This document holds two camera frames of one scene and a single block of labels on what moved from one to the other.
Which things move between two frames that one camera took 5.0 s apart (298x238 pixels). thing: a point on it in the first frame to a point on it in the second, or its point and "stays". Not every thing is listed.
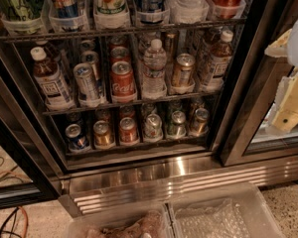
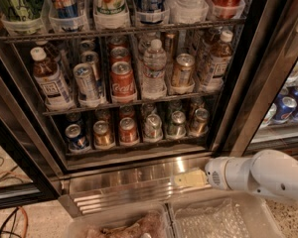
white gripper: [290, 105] to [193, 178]
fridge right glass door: [243, 134] stays
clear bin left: [151, 220] stays
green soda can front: [177, 127] stays
